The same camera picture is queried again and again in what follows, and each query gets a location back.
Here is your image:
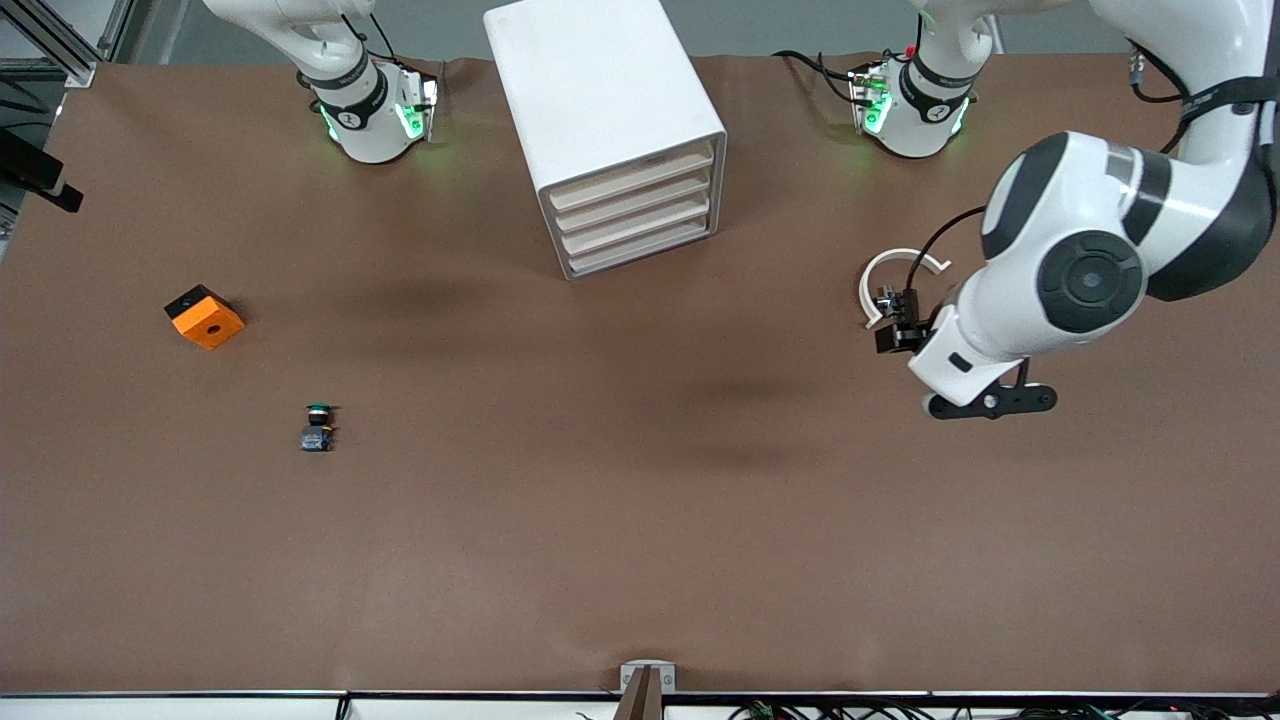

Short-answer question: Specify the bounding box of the white drawer cabinet shell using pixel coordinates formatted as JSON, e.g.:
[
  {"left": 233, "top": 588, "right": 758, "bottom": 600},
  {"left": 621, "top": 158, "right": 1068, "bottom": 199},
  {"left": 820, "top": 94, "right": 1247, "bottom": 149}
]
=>
[{"left": 483, "top": 0, "right": 728, "bottom": 281}]

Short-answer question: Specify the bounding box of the grey bracket with brown post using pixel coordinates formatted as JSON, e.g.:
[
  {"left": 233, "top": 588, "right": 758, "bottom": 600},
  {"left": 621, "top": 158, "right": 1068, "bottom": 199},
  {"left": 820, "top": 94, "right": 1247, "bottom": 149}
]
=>
[{"left": 615, "top": 660, "right": 677, "bottom": 720}]

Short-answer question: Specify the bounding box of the aluminium frame profile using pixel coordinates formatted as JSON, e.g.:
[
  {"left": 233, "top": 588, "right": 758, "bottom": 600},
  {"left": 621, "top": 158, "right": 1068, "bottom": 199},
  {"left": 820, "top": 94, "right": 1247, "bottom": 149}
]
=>
[{"left": 0, "top": 0, "right": 136, "bottom": 89}]

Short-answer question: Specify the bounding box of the small dark brown component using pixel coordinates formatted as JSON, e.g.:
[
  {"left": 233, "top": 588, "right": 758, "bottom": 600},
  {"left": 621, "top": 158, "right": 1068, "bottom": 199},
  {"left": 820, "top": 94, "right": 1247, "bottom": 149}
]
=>
[{"left": 874, "top": 286, "right": 921, "bottom": 326}]

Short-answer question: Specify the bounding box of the white curved plastic part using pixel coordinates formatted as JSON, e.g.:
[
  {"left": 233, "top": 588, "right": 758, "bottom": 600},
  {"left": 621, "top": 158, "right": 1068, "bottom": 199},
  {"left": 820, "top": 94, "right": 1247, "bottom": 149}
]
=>
[{"left": 858, "top": 247, "right": 952, "bottom": 331}]

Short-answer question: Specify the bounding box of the black right arm base cable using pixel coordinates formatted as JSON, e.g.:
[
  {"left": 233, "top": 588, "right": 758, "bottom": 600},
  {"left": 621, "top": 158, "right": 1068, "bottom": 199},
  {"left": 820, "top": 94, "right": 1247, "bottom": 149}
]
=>
[{"left": 340, "top": 10, "right": 406, "bottom": 66}]

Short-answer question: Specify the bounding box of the green push button switch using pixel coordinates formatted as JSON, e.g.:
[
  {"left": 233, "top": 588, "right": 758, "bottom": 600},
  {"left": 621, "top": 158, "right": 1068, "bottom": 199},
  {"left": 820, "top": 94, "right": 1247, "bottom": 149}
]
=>
[{"left": 300, "top": 402, "right": 338, "bottom": 453}]

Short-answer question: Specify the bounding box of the black arm base cable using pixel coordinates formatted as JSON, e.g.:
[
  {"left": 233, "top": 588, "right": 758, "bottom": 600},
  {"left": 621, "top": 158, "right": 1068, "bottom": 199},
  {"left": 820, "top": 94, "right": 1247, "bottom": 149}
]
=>
[
  {"left": 772, "top": 48, "right": 873, "bottom": 106},
  {"left": 340, "top": 10, "right": 406, "bottom": 66}
]

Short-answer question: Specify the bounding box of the large table cover sheet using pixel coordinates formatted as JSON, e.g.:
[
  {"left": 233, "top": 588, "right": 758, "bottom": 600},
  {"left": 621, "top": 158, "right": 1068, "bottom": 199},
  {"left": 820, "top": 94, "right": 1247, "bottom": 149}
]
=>
[{"left": 0, "top": 52, "right": 1280, "bottom": 697}]

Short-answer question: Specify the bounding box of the cream cabinet drawer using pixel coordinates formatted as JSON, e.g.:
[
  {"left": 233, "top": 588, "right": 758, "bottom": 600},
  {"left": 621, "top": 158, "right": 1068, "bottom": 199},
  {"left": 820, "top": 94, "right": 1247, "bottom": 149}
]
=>
[
  {"left": 559, "top": 196, "right": 715, "bottom": 258},
  {"left": 548, "top": 142, "right": 717, "bottom": 213},
  {"left": 553, "top": 172, "right": 715, "bottom": 236},
  {"left": 565, "top": 218, "right": 719, "bottom": 279}
]

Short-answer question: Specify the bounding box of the orange box with hole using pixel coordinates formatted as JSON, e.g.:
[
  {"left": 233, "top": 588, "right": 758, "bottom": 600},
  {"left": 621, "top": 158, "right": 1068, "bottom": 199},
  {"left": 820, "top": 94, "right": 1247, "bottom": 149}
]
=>
[{"left": 164, "top": 284, "right": 246, "bottom": 351}]

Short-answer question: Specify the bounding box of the black left arm base cable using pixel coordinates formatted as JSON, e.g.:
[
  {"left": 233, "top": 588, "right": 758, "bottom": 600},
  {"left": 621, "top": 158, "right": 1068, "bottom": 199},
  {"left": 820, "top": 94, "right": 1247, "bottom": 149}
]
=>
[{"left": 772, "top": 48, "right": 873, "bottom": 106}]

